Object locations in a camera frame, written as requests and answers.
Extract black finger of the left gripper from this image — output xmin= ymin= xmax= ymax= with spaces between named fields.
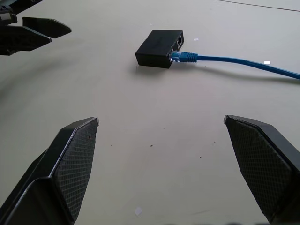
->
xmin=0 ymin=25 xmax=53 ymax=56
xmin=22 ymin=16 xmax=72 ymax=39

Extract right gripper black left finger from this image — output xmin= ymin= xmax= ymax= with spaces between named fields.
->
xmin=0 ymin=116 xmax=100 ymax=225

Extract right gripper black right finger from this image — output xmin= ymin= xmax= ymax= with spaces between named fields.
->
xmin=223 ymin=114 xmax=300 ymax=225

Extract small black network box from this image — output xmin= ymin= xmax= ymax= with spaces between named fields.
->
xmin=135 ymin=29 xmax=185 ymax=69

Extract blue Ethernet cable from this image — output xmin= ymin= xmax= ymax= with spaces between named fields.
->
xmin=169 ymin=50 xmax=300 ymax=81

